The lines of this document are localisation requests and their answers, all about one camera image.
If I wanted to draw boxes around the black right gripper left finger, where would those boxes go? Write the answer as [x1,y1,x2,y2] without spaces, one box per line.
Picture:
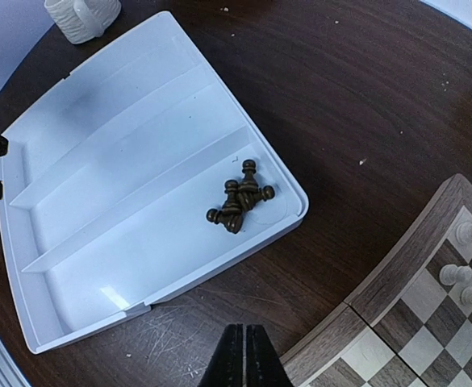
[198,324,244,387]

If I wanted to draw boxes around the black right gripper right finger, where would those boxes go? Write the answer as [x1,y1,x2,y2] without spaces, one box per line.
[245,325,293,387]

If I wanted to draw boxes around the white plastic compartment tray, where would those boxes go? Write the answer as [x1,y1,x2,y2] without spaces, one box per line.
[0,11,309,354]

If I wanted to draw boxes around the dark pawn sideways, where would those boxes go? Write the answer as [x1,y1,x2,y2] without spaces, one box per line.
[237,185,275,211]

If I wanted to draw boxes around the dark pawn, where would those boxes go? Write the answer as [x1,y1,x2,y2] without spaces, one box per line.
[239,159,259,194]

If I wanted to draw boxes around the dark chess piece lower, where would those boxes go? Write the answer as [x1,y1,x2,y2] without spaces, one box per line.
[206,208,243,234]

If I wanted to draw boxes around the dark chess piece small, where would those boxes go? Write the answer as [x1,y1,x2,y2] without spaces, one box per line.
[222,179,242,215]

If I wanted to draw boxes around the wooden chessboard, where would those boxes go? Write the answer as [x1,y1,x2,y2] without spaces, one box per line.
[282,174,472,386]

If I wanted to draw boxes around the cream ribbed mug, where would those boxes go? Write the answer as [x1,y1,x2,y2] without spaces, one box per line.
[44,0,122,45]

